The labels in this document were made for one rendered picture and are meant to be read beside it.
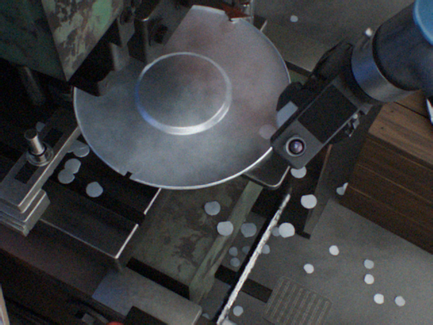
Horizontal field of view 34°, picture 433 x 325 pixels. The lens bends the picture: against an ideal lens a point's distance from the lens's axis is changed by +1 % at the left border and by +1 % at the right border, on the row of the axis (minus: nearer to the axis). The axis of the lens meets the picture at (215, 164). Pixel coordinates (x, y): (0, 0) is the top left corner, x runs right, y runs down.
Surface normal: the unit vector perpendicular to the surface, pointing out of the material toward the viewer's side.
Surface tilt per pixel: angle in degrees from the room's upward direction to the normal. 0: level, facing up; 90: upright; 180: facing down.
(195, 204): 0
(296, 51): 0
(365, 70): 77
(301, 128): 41
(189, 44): 0
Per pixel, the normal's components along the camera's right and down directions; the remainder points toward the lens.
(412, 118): 0.00, -0.47
